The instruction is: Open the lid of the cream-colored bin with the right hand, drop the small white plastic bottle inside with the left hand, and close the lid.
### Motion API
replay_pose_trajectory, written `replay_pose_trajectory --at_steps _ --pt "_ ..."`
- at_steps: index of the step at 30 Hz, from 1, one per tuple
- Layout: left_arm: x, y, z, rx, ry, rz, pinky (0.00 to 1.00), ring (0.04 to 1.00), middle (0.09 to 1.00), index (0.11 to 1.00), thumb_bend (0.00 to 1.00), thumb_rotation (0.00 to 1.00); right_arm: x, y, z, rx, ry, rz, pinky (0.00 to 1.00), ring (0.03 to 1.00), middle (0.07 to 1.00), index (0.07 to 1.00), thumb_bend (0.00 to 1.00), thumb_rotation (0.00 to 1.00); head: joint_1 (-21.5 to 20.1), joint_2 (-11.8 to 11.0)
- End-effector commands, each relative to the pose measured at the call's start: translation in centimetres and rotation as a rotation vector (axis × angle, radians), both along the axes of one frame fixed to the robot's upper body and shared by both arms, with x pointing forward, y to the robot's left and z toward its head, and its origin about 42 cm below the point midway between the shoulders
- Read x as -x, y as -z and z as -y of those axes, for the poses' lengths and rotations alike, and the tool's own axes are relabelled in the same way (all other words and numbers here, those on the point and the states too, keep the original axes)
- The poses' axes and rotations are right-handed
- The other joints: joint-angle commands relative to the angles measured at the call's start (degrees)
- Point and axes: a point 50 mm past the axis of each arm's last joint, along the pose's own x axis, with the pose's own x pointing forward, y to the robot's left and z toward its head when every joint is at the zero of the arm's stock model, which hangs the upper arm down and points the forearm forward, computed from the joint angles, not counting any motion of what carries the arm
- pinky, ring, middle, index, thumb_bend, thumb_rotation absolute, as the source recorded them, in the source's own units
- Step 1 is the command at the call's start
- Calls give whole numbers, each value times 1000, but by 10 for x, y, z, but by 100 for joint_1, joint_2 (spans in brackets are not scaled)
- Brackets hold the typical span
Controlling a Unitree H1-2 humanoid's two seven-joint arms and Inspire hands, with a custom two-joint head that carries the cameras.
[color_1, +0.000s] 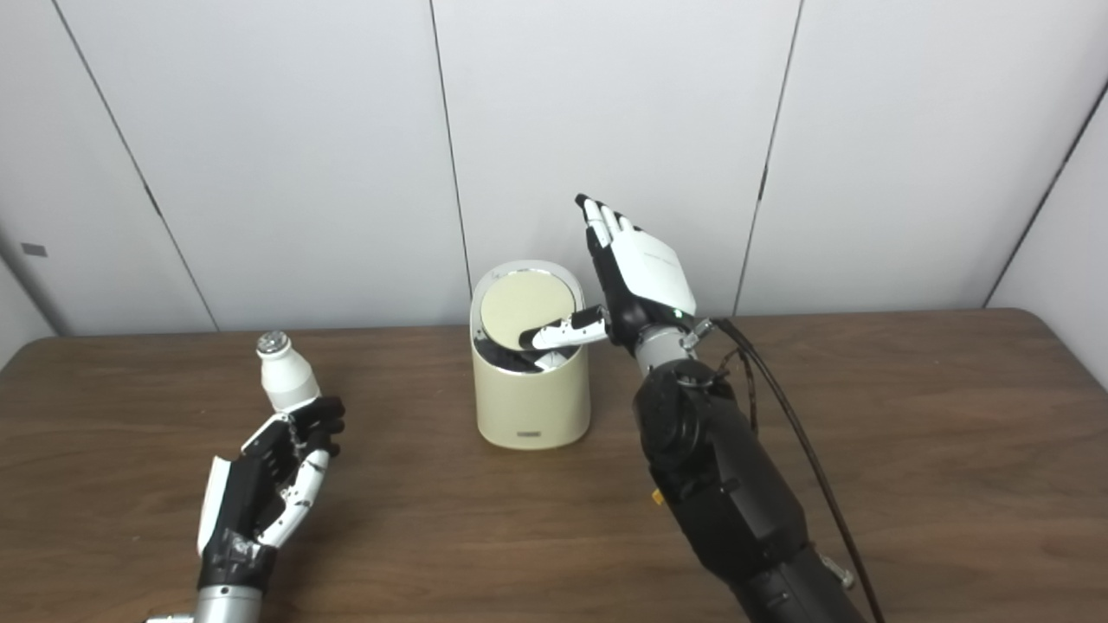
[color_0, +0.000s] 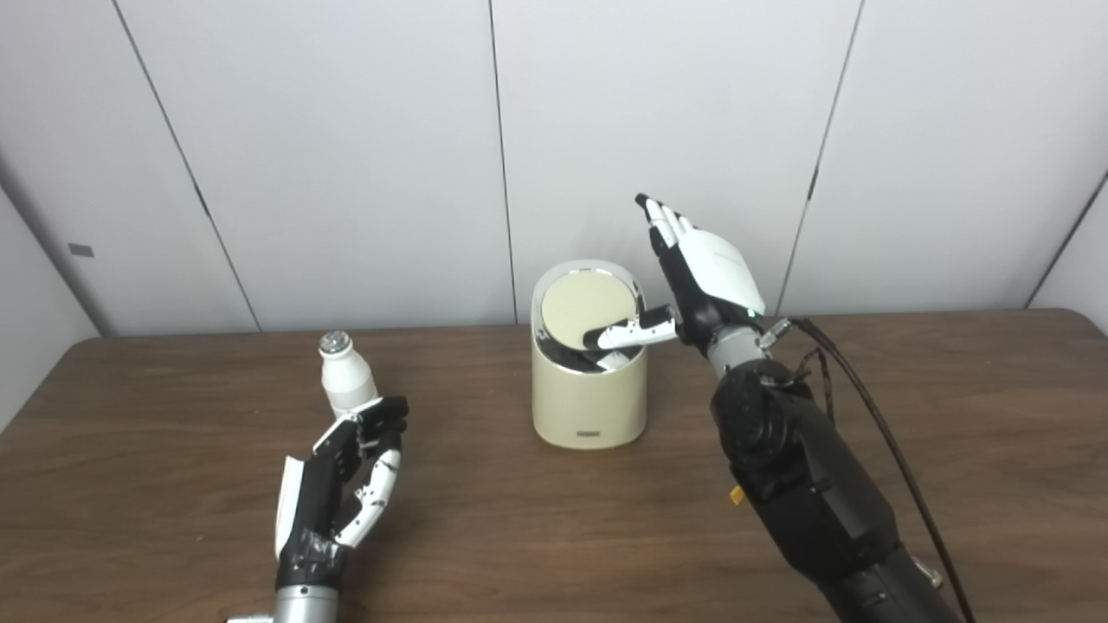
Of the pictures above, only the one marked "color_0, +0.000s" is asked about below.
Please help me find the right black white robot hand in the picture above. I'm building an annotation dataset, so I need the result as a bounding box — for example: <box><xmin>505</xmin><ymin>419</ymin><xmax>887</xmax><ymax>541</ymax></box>
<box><xmin>584</xmin><ymin>193</ymin><xmax>768</xmax><ymax>351</ymax></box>

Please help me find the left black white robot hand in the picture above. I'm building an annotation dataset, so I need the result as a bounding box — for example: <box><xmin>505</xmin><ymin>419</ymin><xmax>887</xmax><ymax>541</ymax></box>
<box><xmin>274</xmin><ymin>396</ymin><xmax>409</xmax><ymax>591</ymax></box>

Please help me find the small white plastic bottle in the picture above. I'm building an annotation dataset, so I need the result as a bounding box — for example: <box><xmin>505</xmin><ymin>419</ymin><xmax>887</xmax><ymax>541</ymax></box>
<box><xmin>319</xmin><ymin>331</ymin><xmax>382</xmax><ymax>420</ymax></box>

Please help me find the round cream bin lid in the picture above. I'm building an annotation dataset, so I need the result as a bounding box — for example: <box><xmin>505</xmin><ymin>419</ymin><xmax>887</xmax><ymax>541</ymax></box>
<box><xmin>540</xmin><ymin>270</ymin><xmax>639</xmax><ymax>351</ymax></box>

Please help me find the cream-colored bin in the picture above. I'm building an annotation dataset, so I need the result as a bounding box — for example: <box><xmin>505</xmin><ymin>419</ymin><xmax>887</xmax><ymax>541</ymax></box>
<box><xmin>531</xmin><ymin>260</ymin><xmax>648</xmax><ymax>450</ymax></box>

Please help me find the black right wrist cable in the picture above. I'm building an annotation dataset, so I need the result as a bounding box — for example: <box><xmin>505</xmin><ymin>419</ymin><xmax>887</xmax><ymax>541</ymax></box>
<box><xmin>762</xmin><ymin>317</ymin><xmax>977</xmax><ymax>623</ymax></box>

